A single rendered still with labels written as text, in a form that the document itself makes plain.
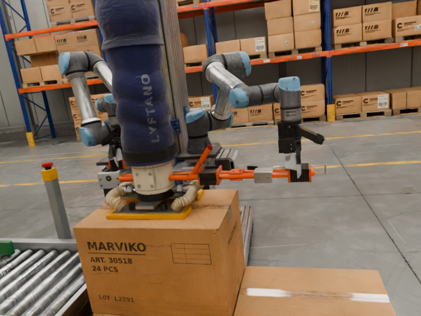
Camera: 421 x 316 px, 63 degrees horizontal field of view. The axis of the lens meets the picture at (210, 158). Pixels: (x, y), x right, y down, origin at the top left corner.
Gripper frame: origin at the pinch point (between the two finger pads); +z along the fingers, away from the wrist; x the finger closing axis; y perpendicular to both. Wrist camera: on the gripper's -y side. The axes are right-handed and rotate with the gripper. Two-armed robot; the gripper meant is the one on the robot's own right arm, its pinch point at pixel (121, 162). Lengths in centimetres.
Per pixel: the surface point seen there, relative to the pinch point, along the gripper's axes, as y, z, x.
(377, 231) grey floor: 149, 108, 136
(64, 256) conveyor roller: -45, 53, -5
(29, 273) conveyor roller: -54, 53, -22
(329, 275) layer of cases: 100, 53, -13
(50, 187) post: -64, 18, 18
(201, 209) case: 51, 13, -31
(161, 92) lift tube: 40, -35, -29
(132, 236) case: 27, 16, -48
